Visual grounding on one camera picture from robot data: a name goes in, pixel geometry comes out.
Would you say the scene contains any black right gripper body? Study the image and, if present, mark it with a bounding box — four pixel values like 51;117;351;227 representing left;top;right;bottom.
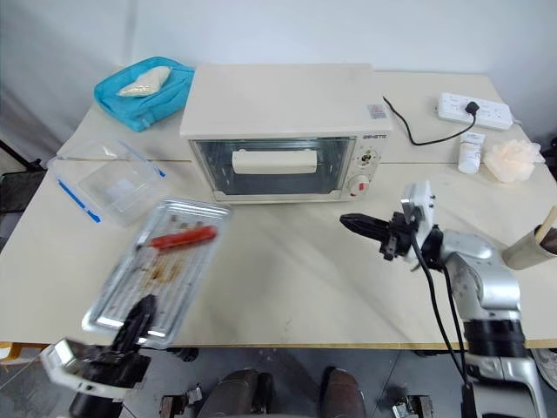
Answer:
379;211;421;262

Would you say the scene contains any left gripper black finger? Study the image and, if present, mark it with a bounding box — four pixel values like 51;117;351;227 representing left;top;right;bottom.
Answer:
111;300;141;353
130;293;159;346

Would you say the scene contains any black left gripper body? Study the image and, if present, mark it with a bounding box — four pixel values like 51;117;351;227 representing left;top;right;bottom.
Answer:
81;341;152;389

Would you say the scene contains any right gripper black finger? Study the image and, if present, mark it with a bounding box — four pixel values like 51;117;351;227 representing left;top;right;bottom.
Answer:
346;224;391;246
339;212;393;233

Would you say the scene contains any silver metal baking tray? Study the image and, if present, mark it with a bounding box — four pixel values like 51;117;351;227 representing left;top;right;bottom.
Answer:
81;197;232;350

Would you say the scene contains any cream oven timer knob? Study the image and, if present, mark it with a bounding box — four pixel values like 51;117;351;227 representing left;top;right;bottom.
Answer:
348;174;373;199

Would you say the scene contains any cream oven temperature knob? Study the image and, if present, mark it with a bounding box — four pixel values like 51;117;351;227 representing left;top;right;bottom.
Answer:
356;148;381;169

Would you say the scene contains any red sausage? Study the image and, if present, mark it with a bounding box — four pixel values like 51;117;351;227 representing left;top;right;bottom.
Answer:
150;226;218;251

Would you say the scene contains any cream toaster oven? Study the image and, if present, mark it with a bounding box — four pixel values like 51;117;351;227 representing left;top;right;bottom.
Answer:
179;64;394;206

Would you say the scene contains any glass toaster oven door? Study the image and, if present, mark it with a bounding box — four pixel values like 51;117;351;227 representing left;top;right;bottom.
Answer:
189;135;356;198

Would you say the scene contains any white cosmetic tube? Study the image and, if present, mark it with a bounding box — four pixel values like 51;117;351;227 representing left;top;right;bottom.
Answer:
457;131;487;175

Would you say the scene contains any dark rounded shape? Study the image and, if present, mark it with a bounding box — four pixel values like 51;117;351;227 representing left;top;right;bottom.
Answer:
203;368;276;418
321;366;367;418

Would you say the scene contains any beige paper cup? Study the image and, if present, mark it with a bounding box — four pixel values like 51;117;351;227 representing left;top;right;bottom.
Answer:
501;226;557;272

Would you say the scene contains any peach bath loofah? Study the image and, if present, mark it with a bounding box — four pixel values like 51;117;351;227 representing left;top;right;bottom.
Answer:
483;138;546;185

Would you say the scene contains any clear plastic food container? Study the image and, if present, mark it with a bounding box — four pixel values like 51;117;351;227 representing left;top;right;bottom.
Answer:
46;137;169;229

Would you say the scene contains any wooden stick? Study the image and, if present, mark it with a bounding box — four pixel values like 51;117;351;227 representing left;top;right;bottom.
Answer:
534;204;557;239

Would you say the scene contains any white power strip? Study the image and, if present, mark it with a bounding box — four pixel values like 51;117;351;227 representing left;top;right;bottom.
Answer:
434;91;515;132

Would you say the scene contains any black chair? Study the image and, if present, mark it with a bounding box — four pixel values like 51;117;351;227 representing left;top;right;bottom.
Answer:
0;138;50;215

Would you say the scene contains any blue fabric pouch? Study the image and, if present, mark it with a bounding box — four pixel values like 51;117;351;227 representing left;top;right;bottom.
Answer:
93;56;196;133

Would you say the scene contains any white powder packet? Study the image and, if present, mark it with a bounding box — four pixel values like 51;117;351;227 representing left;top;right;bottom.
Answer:
116;66;171;98

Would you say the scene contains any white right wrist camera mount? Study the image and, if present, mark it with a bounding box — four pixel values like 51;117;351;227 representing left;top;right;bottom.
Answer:
400;179;437;265

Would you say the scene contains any small metal bracket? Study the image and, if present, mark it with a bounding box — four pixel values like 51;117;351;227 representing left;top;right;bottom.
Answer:
159;384;204;418
391;393;434;418

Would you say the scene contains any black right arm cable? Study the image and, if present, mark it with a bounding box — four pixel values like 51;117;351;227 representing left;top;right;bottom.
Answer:
407;233;476;389

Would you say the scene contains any black oven power cable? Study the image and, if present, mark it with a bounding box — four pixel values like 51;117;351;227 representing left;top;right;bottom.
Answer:
382;96;479;146

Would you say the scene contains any cream oven door handle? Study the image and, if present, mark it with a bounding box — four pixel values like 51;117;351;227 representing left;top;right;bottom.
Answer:
231;149;318;176

